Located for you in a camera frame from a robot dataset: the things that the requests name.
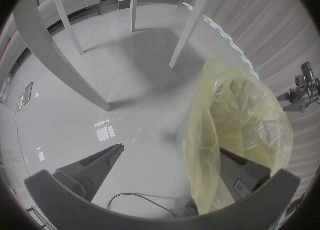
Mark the black cable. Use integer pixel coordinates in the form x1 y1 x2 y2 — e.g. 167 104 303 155
107 193 177 219

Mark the yellow plastic bag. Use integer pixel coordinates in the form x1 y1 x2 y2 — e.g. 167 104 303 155
182 57 293 215

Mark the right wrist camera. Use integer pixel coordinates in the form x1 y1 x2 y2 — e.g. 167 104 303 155
294 74 306 87

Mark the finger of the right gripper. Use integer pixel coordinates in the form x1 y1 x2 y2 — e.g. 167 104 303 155
276 92 300 102
283 103 303 112

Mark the white curtain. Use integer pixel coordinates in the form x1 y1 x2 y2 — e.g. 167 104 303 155
200 0 320 192

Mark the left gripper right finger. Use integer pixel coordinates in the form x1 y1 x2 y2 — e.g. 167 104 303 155
219 147 272 203

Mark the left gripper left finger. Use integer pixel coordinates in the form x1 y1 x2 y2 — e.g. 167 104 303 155
53 143 125 201

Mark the white chair with grey seat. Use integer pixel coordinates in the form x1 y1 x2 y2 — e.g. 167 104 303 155
13 0 216 112

